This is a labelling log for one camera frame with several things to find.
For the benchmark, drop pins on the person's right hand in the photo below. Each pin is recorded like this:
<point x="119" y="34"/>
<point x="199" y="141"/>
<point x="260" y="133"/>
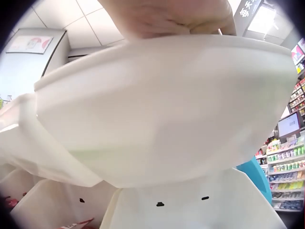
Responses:
<point x="166" y="16"/>

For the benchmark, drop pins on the person's right fingers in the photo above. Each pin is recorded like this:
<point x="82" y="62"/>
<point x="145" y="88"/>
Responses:
<point x="206" y="28"/>

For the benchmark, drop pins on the white plastic bowl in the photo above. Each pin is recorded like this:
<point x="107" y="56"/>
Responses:
<point x="166" y="107"/>

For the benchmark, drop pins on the dark hanging sign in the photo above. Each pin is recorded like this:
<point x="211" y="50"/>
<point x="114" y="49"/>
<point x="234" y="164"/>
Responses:
<point x="247" y="14"/>

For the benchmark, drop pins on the ceiling light panel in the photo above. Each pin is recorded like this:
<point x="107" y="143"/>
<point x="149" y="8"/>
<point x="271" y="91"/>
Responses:
<point x="261" y="20"/>

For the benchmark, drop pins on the checkout monitor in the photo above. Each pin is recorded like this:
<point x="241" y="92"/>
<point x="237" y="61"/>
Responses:
<point x="288" y="126"/>

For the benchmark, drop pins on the blue plastic panel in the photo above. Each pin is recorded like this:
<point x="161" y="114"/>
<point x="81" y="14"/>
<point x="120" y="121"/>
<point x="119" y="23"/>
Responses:
<point x="258" y="176"/>

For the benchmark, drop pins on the full shop shelf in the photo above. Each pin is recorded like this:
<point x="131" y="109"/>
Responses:
<point x="286" y="171"/>

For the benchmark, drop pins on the grey cabinet with poster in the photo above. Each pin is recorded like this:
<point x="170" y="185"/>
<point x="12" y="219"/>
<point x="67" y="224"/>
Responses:
<point x="28" y="64"/>

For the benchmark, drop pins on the translucent white plastic container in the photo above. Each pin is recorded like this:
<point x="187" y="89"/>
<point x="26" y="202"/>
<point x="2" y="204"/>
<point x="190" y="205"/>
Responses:
<point x="35" y="143"/>

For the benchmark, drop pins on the wall shelf of small packets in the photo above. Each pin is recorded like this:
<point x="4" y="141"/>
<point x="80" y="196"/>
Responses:
<point x="299" y="95"/>

